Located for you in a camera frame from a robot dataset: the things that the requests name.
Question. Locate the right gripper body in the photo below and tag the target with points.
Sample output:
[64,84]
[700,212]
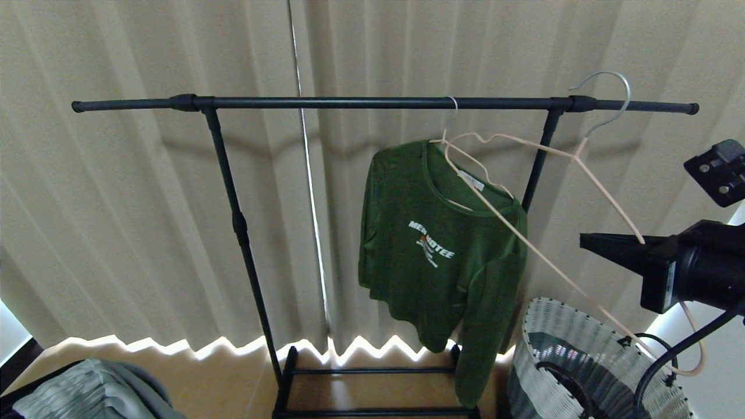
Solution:
[698,267]

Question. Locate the pink clothes hanger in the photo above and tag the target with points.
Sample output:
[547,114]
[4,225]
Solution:
[483,174]
[611,201]

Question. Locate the green long-sleeved shirt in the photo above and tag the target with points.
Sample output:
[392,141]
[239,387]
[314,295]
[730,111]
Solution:
[419,279]

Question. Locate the blue-grey garment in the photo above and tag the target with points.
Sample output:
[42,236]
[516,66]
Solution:
[87,390]

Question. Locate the white laundry basket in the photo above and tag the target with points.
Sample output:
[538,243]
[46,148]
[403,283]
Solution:
[582,326]

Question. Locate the black clothes rack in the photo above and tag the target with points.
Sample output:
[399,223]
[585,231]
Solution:
[349,103]

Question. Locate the beige curtain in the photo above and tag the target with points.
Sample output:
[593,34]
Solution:
[145,203]

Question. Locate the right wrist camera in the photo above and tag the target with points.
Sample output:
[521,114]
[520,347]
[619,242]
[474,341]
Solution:
[719,171]

